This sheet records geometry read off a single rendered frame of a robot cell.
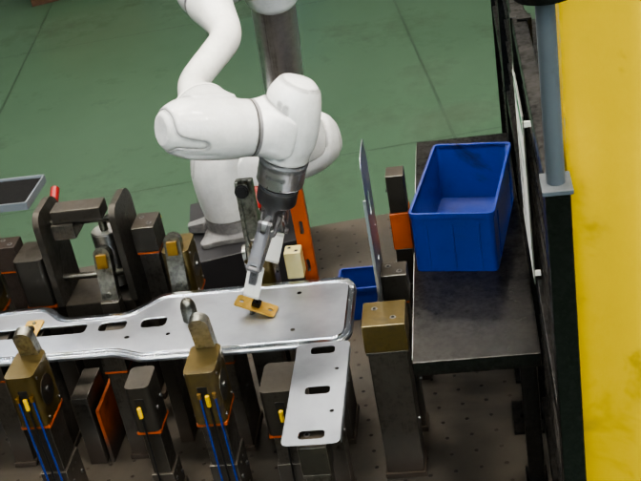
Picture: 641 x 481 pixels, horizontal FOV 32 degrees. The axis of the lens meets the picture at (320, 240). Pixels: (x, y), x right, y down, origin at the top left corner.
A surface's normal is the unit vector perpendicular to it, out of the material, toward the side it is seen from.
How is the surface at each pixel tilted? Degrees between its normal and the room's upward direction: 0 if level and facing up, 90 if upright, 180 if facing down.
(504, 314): 0
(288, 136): 98
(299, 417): 0
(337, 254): 0
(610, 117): 90
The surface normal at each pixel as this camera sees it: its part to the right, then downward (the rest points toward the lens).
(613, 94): -0.08, 0.50
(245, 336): -0.16, -0.86
